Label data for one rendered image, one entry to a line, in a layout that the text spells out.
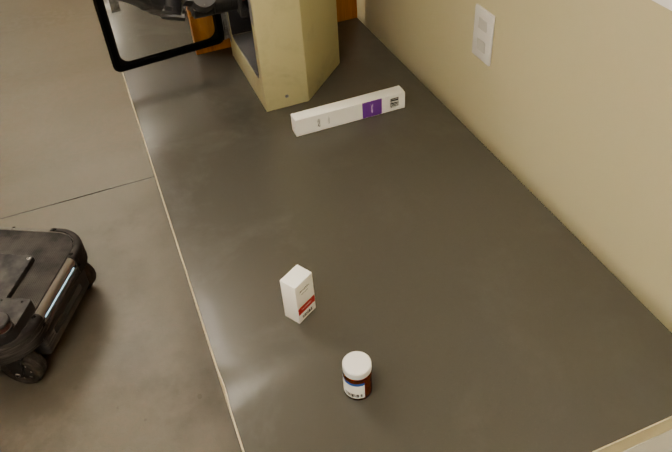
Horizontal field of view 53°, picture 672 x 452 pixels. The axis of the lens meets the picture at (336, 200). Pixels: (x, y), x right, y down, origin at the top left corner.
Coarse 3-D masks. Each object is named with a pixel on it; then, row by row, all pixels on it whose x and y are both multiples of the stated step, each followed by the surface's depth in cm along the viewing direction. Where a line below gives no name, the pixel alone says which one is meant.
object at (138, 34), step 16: (112, 16) 165; (128, 16) 167; (144, 16) 169; (192, 16) 175; (208, 16) 177; (128, 32) 169; (144, 32) 171; (160, 32) 173; (176, 32) 175; (192, 32) 177; (208, 32) 180; (128, 48) 172; (144, 48) 174; (160, 48) 176
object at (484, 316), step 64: (192, 64) 186; (384, 64) 180; (192, 128) 162; (256, 128) 160; (384, 128) 157; (448, 128) 156; (192, 192) 143; (256, 192) 142; (320, 192) 141; (384, 192) 140; (448, 192) 139; (512, 192) 138; (192, 256) 129; (256, 256) 128; (320, 256) 127; (384, 256) 126; (448, 256) 125; (512, 256) 124; (576, 256) 123; (256, 320) 116; (320, 320) 115; (384, 320) 114; (448, 320) 114; (512, 320) 113; (576, 320) 112; (640, 320) 111; (256, 384) 106; (320, 384) 105; (384, 384) 105; (448, 384) 104; (512, 384) 104; (576, 384) 103; (640, 384) 102; (256, 448) 98; (320, 448) 97; (384, 448) 97; (448, 448) 96; (512, 448) 96; (576, 448) 95
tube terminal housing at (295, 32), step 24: (264, 0) 148; (288, 0) 150; (312, 0) 157; (264, 24) 151; (288, 24) 153; (312, 24) 160; (336, 24) 173; (264, 48) 155; (288, 48) 157; (312, 48) 163; (336, 48) 177; (264, 72) 158; (288, 72) 161; (312, 72) 166; (264, 96) 163; (288, 96) 165; (312, 96) 169
